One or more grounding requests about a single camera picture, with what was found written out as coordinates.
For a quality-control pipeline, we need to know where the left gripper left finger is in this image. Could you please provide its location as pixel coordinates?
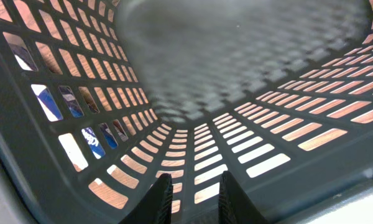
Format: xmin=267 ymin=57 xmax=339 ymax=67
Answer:
xmin=119 ymin=173 xmax=173 ymax=224

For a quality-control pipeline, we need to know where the Kleenex tissue multipack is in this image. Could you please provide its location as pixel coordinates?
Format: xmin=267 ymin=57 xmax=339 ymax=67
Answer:
xmin=0 ymin=37 xmax=132 ymax=174

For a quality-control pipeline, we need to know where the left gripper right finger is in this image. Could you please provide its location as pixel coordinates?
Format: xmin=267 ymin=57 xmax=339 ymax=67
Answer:
xmin=218 ymin=171 xmax=269 ymax=224

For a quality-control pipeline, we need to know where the grey plastic basket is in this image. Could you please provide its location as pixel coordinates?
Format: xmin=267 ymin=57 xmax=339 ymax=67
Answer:
xmin=0 ymin=0 xmax=373 ymax=223

